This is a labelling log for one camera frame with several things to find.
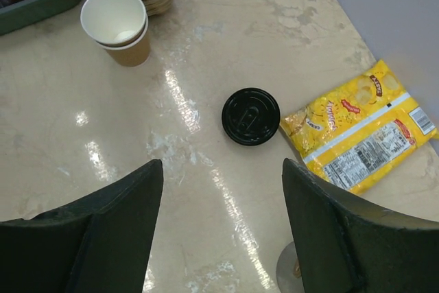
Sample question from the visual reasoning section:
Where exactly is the green fruit tray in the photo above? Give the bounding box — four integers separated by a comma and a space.
1, 0, 81, 36

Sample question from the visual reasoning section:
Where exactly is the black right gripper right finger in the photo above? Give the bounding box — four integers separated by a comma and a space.
282, 159, 438, 292

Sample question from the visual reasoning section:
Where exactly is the brown paper cup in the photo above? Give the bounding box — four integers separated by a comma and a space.
96, 19, 151, 67
80, 0, 147, 47

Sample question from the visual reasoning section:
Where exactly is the grey straw holder cup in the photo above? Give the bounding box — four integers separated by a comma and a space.
276, 242, 305, 293

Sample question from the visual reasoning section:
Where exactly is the yellow snack bag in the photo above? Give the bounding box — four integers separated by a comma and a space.
280, 60, 438, 194

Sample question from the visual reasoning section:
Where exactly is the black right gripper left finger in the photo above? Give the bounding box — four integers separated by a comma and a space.
1, 160, 163, 292

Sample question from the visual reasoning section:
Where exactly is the black plastic cup lid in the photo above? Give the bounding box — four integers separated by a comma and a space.
221, 87, 281, 146

